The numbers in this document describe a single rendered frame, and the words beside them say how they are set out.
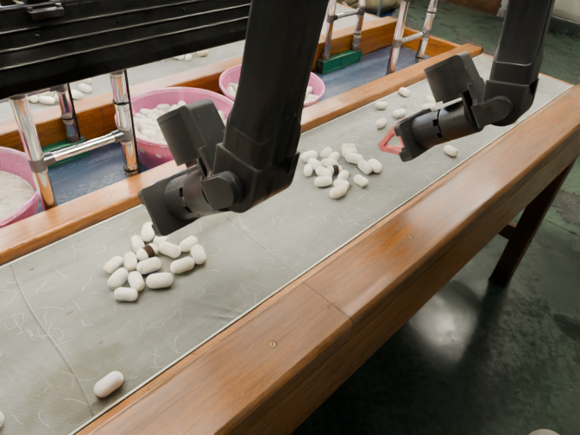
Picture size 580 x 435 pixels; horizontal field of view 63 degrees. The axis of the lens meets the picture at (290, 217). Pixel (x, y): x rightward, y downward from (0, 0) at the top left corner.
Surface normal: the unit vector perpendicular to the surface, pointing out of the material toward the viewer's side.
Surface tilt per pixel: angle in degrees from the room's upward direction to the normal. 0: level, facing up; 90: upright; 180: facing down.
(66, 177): 0
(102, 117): 90
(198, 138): 86
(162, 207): 51
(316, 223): 0
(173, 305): 0
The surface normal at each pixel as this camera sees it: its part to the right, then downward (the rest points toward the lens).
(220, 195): -0.62, 0.39
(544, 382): 0.08, -0.77
